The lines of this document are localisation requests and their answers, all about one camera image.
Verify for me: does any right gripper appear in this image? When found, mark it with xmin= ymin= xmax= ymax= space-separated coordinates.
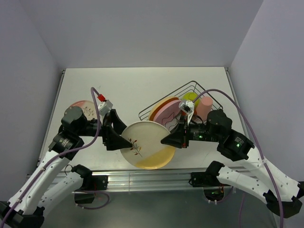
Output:
xmin=161 ymin=114 xmax=221 ymax=147

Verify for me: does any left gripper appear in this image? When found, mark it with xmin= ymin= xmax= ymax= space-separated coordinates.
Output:
xmin=76 ymin=109 xmax=133 ymax=150

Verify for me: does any pink plastic plate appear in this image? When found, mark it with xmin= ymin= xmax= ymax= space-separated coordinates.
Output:
xmin=153 ymin=99 xmax=181 ymax=126

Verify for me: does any yellow plastic plate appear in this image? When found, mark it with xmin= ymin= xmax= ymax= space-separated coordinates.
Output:
xmin=148 ymin=96 xmax=178 ymax=121

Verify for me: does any cream yellow floral plate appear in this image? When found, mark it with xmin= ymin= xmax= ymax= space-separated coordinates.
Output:
xmin=120 ymin=121 xmax=176 ymax=170

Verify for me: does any cream pink floral plate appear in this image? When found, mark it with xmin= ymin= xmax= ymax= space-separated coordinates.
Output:
xmin=69 ymin=100 xmax=97 ymax=121

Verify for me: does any salmon pink cup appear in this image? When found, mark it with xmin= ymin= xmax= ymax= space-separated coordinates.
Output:
xmin=196 ymin=96 xmax=213 ymax=121

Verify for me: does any lime green bowl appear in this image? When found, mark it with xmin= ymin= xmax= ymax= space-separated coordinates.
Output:
xmin=182 ymin=92 xmax=200 ymax=108

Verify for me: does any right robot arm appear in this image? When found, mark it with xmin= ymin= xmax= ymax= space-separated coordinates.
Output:
xmin=161 ymin=110 xmax=304 ymax=219

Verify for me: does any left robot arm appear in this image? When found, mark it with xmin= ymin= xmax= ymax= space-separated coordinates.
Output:
xmin=0 ymin=106 xmax=132 ymax=228

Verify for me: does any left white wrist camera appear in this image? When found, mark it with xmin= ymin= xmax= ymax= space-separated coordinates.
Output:
xmin=97 ymin=94 xmax=113 ymax=117

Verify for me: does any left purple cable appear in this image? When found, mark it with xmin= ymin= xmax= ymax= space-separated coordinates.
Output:
xmin=0 ymin=87 xmax=105 ymax=221

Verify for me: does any purple cable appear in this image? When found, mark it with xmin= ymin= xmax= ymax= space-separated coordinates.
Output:
xmin=0 ymin=87 xmax=105 ymax=221
xmin=192 ymin=89 xmax=285 ymax=228

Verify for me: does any dark wire dish rack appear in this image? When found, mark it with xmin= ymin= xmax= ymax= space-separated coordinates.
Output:
xmin=138 ymin=80 xmax=223 ymax=121

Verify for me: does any aluminium mounting rail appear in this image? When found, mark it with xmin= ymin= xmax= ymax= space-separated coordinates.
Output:
xmin=92 ymin=168 xmax=206 ymax=192

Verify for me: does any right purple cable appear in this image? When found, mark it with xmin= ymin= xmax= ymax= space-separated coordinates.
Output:
xmin=192 ymin=89 xmax=285 ymax=228

